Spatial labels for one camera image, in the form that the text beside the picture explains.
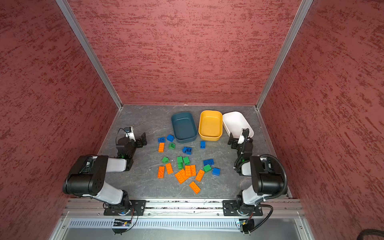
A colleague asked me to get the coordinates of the green lego with hole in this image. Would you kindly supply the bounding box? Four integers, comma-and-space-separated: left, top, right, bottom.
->
169, 143, 176, 150

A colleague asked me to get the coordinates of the blue lego pair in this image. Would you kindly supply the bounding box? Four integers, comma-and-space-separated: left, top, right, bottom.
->
182, 147, 193, 155

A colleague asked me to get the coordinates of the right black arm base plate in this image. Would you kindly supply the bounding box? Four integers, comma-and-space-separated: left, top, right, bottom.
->
222, 200, 263, 217

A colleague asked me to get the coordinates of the aluminium corner post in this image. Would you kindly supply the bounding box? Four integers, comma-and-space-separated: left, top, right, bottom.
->
256, 0, 313, 111
56, 0, 124, 111

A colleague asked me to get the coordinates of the orange lego pair centre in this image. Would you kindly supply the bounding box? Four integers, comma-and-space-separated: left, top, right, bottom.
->
185, 165, 197, 178

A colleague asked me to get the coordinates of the left aluminium corner post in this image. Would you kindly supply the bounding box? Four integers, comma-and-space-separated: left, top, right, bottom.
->
56, 0, 124, 111

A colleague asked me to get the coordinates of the white plastic bin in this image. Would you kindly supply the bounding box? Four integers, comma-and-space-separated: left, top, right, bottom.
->
223, 112, 254, 138

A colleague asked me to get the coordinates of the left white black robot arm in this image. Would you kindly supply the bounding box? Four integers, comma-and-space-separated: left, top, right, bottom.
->
63, 127, 148, 208

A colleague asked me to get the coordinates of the dark teal plastic bin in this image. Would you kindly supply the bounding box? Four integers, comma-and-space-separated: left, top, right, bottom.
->
171, 112, 198, 144

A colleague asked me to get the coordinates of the left circuit board with wires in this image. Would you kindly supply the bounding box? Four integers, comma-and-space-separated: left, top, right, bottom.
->
112, 219, 132, 235

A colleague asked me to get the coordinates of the green lego tall centre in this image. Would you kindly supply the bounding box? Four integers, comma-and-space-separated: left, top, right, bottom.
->
177, 156, 184, 170

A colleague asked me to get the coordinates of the circuit board with wires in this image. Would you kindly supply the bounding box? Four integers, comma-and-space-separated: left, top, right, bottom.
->
112, 219, 132, 235
237, 219, 255, 235

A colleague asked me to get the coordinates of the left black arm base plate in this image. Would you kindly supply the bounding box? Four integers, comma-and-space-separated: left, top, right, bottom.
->
104, 200, 147, 217

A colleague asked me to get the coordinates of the orange lego bottom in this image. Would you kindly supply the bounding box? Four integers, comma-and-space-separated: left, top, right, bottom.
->
189, 182, 201, 194

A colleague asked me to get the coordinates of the yellow plastic bin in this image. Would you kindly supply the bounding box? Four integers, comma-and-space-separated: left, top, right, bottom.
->
199, 110, 223, 142

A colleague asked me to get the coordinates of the orange lego large centre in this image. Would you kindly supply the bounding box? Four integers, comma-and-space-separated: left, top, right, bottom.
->
175, 169, 189, 184

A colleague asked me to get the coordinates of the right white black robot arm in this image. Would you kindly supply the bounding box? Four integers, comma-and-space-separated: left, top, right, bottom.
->
228, 128, 288, 208

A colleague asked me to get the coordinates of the aluminium front rail frame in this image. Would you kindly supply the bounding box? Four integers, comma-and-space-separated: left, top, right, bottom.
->
49, 197, 316, 240

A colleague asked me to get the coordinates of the right aluminium corner post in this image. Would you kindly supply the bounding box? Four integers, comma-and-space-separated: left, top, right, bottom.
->
256, 0, 313, 111

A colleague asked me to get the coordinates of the black cable bottom right corner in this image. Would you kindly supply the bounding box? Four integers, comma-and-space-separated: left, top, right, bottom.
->
356, 228, 384, 240

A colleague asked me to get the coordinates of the right circuit board with wires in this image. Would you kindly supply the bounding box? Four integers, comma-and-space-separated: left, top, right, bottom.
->
237, 219, 255, 235

